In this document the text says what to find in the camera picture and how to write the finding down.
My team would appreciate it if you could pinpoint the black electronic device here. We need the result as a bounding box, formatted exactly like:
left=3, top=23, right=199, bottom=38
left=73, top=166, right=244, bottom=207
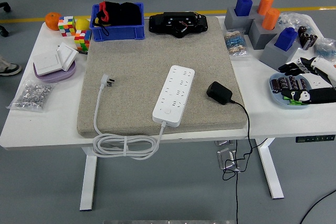
left=149, top=11, right=209, bottom=39

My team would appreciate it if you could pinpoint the clear bag of blue parts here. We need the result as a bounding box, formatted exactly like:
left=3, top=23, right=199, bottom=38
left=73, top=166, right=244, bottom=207
left=313, top=37, right=336, bottom=62
left=278, top=13, right=317, bottom=35

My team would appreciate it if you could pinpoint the clear bag of metal nuts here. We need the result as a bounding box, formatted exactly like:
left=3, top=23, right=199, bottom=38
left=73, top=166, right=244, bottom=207
left=5, top=79, right=56, bottom=113

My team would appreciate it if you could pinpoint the pack of dark capacitors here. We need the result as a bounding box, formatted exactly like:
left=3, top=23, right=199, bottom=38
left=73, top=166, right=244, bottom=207
left=271, top=76, right=309, bottom=94

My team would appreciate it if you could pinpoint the orange cylinder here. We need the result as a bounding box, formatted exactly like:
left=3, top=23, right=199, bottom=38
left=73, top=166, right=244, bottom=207
left=256, top=0, right=275, bottom=16
left=261, top=8, right=281, bottom=31

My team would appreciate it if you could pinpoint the orange fruit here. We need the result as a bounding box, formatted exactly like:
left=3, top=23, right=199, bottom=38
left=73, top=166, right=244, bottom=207
left=44, top=12, right=62, bottom=31

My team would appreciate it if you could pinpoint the pile of green pegs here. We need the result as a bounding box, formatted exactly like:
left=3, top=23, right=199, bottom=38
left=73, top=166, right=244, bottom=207
left=282, top=97, right=308, bottom=106

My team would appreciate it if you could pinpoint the white power strip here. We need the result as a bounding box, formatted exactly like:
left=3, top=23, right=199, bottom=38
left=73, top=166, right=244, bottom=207
left=152, top=65, right=196, bottom=127

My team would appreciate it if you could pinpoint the robot right hand white shell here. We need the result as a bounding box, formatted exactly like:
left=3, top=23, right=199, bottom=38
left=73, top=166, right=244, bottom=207
left=277, top=56, right=336, bottom=105

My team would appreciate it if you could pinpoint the person's shoe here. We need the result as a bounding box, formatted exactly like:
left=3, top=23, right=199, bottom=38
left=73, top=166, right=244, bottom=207
left=0, top=62, right=23, bottom=77

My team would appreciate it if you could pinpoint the black floor cable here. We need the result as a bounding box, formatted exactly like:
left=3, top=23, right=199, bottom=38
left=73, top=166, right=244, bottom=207
left=300, top=189, right=336, bottom=224

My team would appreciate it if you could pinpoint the rubik's cube with white face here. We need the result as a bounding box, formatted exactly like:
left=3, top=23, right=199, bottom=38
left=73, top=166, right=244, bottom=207
left=57, top=15, right=77, bottom=38

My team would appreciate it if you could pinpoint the clear bag of resistors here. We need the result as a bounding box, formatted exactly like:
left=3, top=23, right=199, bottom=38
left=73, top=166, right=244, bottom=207
left=224, top=29, right=250, bottom=57

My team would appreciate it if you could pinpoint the blue block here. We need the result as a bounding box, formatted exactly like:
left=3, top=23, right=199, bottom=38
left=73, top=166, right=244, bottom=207
left=234, top=0, right=253, bottom=17
left=274, top=27, right=298, bottom=52

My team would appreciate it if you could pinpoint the white table leg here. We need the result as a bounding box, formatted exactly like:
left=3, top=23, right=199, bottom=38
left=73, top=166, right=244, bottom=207
left=79, top=146, right=98, bottom=211
left=256, top=137, right=285, bottom=200

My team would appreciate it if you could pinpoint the black adapter cord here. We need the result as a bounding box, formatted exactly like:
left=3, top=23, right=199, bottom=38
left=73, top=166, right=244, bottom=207
left=222, top=99, right=254, bottom=182

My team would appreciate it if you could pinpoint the thin black hanging cable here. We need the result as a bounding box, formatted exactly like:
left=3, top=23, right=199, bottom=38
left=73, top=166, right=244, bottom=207
left=234, top=140, right=239, bottom=224

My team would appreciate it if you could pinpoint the yellow lemon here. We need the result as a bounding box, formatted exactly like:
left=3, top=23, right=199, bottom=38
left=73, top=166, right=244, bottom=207
left=75, top=18, right=91, bottom=31

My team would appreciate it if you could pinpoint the grey stepped block holder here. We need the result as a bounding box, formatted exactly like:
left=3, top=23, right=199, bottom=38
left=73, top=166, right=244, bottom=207
left=224, top=6, right=308, bottom=70

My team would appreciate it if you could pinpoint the grey-brown mat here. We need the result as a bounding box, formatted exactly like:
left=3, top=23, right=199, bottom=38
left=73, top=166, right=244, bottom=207
left=77, top=16, right=249, bottom=138

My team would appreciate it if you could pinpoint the black table control panel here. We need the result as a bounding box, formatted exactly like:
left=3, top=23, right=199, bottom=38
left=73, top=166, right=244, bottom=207
left=295, top=134, right=336, bottom=143

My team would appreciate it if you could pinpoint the white power cord with plug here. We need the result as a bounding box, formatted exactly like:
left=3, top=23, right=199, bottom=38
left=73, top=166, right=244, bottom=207
left=92, top=73, right=167, bottom=161

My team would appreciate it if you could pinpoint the white two-gang wall switch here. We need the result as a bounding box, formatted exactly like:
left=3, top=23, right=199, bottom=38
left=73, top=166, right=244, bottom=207
left=56, top=41, right=79, bottom=72

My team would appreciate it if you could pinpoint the light blue plate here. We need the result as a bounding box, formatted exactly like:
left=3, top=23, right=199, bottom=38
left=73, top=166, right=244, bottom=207
left=268, top=73, right=313, bottom=110

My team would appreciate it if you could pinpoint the purple tray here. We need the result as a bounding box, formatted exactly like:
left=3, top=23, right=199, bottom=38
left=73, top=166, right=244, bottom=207
left=33, top=60, right=77, bottom=82

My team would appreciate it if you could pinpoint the blue plastic bin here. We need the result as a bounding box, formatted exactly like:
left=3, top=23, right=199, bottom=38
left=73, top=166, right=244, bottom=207
left=89, top=2, right=145, bottom=42

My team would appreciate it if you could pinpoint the black cloth with red trim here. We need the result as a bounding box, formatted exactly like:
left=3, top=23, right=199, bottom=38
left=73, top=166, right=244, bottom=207
left=94, top=1, right=142, bottom=36

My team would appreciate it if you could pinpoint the rubik's cube red yellow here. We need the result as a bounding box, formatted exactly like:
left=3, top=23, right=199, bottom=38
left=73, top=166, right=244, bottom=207
left=73, top=29, right=92, bottom=52

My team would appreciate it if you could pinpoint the black plug adapter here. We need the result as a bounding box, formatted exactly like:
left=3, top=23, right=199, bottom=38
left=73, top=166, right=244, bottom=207
left=206, top=81, right=233, bottom=105

